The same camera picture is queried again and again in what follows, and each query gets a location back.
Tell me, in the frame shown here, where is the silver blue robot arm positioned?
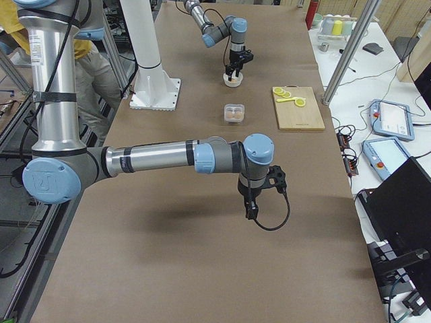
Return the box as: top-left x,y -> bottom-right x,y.
183,1 -> 254,87
1,1 -> 274,204

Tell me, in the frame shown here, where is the clear plastic egg box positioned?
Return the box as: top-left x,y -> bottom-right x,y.
224,104 -> 245,124

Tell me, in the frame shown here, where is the black camera cable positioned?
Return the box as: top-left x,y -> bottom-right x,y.
242,142 -> 292,231

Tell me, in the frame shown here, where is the person in yellow shirt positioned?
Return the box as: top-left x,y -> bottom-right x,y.
1,1 -> 121,145

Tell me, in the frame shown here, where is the blue teach pendant near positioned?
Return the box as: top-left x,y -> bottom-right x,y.
362,137 -> 411,180

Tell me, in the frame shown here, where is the black power strip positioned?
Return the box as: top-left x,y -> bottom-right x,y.
337,132 -> 358,178

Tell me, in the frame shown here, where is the yellow plastic knife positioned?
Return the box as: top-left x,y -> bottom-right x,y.
276,97 -> 297,102

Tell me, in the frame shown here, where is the small steel cup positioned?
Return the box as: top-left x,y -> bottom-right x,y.
319,42 -> 329,52

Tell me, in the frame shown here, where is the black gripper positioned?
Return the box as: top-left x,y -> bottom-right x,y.
238,172 -> 267,197
225,50 -> 244,79

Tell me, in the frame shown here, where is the aluminium frame post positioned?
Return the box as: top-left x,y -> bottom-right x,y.
322,0 -> 381,106

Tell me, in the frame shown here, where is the red cylinder can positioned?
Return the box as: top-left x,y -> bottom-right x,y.
305,0 -> 319,30

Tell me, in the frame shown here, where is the yellow cup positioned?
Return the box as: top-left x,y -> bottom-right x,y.
331,20 -> 343,36

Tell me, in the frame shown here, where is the blue teach pendant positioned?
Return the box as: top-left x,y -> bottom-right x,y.
369,99 -> 415,141
362,137 -> 411,180

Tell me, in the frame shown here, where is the white ceramic bowl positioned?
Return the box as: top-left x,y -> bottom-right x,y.
223,72 -> 243,87

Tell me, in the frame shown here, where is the wooden cutting board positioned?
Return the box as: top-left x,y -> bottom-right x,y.
272,86 -> 325,131

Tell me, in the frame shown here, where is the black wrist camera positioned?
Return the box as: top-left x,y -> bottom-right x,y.
261,165 -> 288,194
241,50 -> 254,64

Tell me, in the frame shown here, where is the lemon slice toy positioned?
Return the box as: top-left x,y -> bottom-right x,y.
281,91 -> 292,98
273,87 -> 286,96
294,97 -> 306,107

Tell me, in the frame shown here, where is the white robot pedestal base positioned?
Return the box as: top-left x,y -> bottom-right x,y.
121,0 -> 181,111

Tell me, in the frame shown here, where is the blue teach pendant far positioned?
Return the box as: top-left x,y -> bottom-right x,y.
369,99 -> 415,141

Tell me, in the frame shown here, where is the green bowl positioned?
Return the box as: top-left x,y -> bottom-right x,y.
312,13 -> 323,27

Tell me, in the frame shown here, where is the black small square device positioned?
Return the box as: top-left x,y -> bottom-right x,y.
362,42 -> 384,55

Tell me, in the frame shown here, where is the grey cup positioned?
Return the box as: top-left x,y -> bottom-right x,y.
321,17 -> 334,35

